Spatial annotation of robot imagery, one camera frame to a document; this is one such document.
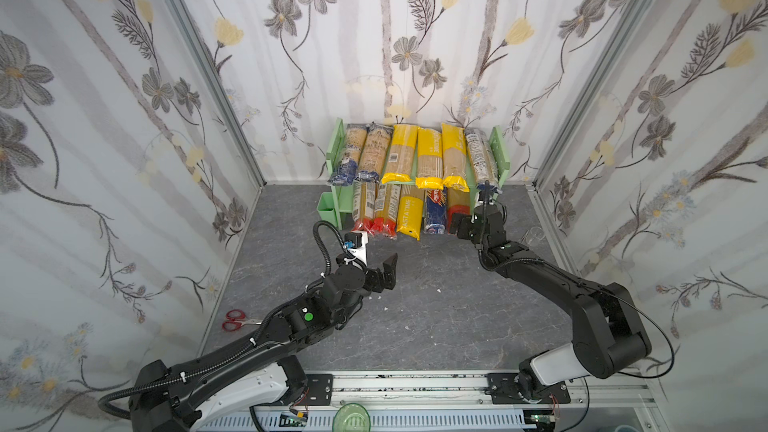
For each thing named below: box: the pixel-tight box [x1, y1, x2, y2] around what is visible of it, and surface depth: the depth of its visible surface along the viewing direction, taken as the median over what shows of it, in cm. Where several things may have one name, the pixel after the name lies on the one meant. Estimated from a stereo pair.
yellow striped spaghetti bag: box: [397, 184, 425, 241], surface depth 95 cm
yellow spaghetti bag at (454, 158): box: [442, 123, 470, 193], surface depth 88 cm
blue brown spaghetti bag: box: [355, 121, 393, 183], surface depth 90 cm
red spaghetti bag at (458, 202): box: [447, 188, 471, 234], surface depth 97 cm
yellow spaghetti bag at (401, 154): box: [381, 124, 418, 184], surface depth 89 cm
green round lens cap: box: [332, 402, 372, 432], surface depth 71 cm
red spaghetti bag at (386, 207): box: [370, 182, 402, 239], surface depth 94 cm
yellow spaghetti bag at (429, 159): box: [416, 128, 444, 190], surface depth 88 cm
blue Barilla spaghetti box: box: [425, 189, 447, 235], surface depth 93 cm
